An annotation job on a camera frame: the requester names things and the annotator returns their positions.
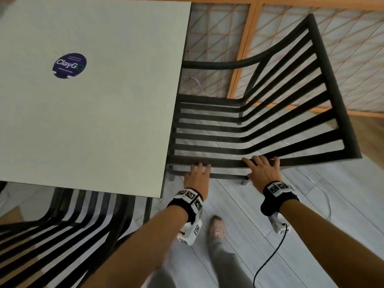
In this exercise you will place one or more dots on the person's left forearm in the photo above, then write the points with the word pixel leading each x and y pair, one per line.
pixel 144 245

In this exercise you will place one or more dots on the person's grey trouser leg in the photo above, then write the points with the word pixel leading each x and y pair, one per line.
pixel 162 277
pixel 228 263

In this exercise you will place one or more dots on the person's left hand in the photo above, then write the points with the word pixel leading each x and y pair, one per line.
pixel 196 181

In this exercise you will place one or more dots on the wooden lattice folding screen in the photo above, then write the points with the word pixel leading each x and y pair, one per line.
pixel 250 32

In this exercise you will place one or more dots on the person's right hand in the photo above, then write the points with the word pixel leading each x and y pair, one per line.
pixel 265 173

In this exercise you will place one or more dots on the round purple sticker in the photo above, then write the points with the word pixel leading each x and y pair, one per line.
pixel 70 65

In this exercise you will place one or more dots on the pink shoe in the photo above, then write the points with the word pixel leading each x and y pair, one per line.
pixel 217 226

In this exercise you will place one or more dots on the person's left fingers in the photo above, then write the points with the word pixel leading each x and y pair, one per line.
pixel 200 168

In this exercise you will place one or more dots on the black slatted metal chair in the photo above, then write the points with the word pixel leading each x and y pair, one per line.
pixel 99 206
pixel 332 86

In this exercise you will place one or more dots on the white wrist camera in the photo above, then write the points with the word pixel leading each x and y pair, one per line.
pixel 277 223
pixel 189 232

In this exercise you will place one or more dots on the person's right thumb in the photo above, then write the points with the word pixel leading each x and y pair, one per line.
pixel 247 164

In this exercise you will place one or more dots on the person's right forearm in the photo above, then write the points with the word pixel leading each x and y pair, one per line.
pixel 330 239

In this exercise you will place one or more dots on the black wristband with marker tags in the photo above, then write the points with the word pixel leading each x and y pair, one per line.
pixel 274 197
pixel 187 200

